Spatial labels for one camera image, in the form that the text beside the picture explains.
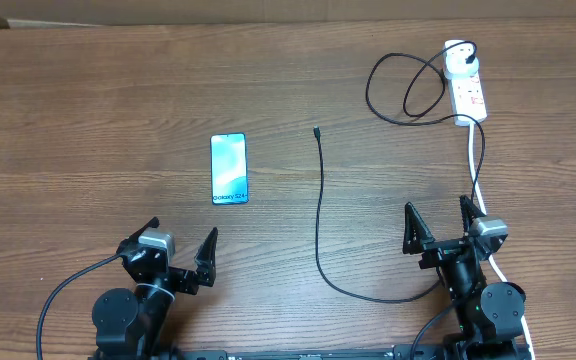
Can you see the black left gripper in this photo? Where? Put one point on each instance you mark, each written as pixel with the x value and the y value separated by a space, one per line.
pixel 187 282

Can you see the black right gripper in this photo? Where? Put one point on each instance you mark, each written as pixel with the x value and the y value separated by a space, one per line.
pixel 418 240

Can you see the black smartphone lit screen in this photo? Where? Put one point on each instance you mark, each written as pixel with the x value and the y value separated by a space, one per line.
pixel 229 176

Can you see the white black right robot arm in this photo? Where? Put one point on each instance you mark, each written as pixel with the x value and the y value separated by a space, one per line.
pixel 489 315

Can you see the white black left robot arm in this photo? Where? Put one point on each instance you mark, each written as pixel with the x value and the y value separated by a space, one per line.
pixel 128 322

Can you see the white power strip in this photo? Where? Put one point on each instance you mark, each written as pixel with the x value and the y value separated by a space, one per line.
pixel 467 96

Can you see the brown cardboard backdrop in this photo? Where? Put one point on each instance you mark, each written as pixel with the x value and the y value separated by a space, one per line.
pixel 157 12

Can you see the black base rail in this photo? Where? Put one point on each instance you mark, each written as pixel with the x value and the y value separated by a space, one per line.
pixel 398 352

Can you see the white usb wall charger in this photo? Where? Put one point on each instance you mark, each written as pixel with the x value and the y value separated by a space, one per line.
pixel 460 61

